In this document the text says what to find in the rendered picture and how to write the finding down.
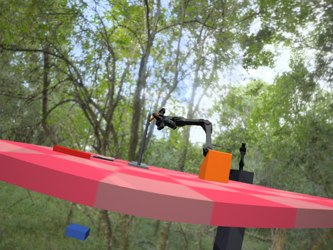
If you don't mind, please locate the blue rectangular block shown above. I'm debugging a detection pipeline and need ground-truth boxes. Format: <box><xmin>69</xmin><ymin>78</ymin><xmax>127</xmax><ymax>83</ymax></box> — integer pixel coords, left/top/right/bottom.
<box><xmin>65</xmin><ymin>223</ymin><xmax>90</xmax><ymax>241</ymax></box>

